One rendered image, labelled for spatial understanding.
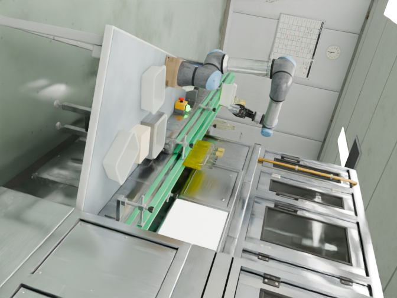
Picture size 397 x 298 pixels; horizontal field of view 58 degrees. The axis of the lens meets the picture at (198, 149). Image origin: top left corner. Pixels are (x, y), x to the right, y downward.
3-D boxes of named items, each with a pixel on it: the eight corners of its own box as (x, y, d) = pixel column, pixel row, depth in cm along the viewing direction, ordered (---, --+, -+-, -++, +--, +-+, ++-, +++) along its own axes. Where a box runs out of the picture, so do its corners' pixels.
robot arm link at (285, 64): (199, 63, 212) (293, 73, 196) (206, 46, 220) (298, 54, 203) (202, 78, 222) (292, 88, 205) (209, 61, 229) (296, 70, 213)
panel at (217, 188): (147, 249, 179) (213, 269, 173) (147, 245, 178) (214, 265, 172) (196, 162, 256) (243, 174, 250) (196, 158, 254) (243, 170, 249)
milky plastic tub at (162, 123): (139, 156, 203) (153, 160, 202) (141, 120, 192) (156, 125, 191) (150, 143, 218) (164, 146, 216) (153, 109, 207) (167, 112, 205)
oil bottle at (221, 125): (202, 125, 306) (233, 132, 301) (204, 119, 303) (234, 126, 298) (204, 122, 310) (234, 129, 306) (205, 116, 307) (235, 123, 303)
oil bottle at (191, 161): (172, 162, 229) (204, 171, 225) (172, 155, 226) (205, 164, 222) (175, 158, 233) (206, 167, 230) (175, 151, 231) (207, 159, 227)
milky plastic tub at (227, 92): (221, 80, 242) (234, 83, 240) (225, 82, 264) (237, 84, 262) (215, 106, 245) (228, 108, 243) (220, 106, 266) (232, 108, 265)
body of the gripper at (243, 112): (239, 105, 245) (256, 112, 244) (240, 105, 254) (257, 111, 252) (236, 116, 247) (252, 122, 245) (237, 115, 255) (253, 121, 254)
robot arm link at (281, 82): (291, 89, 191) (273, 140, 233) (295, 75, 197) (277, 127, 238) (269, 84, 193) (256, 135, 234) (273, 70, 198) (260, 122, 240)
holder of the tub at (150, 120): (138, 164, 206) (150, 167, 205) (140, 120, 192) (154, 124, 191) (149, 151, 221) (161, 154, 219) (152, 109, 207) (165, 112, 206)
